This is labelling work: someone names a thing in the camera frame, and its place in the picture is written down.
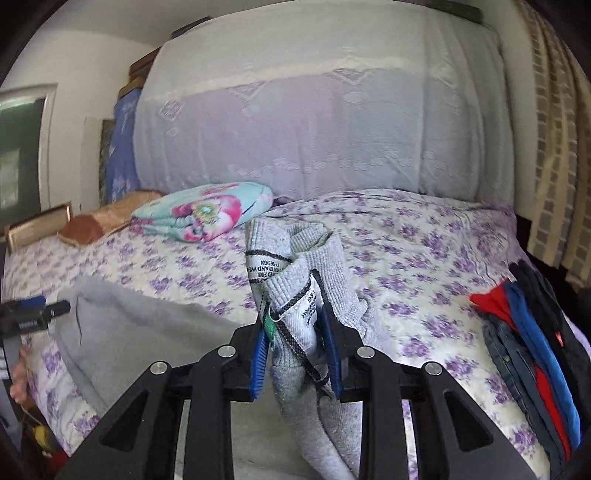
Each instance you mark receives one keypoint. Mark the folded teal floral blanket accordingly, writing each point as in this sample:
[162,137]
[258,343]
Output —
[203,212]

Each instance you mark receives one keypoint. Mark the purple floral bedsheet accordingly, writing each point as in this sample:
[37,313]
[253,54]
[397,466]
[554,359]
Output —
[415,258]

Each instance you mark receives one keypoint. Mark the small yellow item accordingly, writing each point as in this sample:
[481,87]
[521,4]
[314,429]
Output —
[40,435]

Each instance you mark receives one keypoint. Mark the framed window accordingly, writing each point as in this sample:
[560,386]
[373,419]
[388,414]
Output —
[23,147]

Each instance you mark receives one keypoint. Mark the blue garment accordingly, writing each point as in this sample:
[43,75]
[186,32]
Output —
[540,350]

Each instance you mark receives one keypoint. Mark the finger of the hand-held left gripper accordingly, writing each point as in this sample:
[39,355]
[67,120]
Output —
[30,302]
[55,310]

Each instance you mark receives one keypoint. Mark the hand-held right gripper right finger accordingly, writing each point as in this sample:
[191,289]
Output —
[333,360]

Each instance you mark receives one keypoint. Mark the brown satin pillow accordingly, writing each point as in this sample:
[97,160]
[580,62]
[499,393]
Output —
[106,217]

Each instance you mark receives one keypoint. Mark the checkered beige curtain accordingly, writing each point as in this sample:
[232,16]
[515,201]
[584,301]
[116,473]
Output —
[554,161]

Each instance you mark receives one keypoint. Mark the dark framed picture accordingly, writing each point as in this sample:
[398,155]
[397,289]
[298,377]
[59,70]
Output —
[107,161]

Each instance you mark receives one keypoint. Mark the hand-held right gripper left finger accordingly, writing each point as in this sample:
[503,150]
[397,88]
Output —
[259,364]

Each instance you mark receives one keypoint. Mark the dark wooden board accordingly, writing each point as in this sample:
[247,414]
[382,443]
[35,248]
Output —
[189,26]
[455,11]

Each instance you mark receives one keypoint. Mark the stack of folded clothes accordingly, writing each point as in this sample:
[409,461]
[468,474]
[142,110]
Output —
[494,300]

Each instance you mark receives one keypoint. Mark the person's left hand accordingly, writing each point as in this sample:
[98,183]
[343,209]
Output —
[19,383]

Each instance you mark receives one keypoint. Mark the denim garment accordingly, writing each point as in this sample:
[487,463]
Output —
[508,360]

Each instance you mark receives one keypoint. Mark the small red cloth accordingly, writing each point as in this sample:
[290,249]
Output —
[57,460]

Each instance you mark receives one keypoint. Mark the grey sweatshirt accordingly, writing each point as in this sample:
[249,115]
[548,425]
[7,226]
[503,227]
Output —
[152,350]

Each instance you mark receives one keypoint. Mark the black garment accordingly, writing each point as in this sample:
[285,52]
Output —
[554,300]

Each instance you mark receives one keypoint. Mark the blue floral cloth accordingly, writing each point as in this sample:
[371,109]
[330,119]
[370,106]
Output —
[122,147]

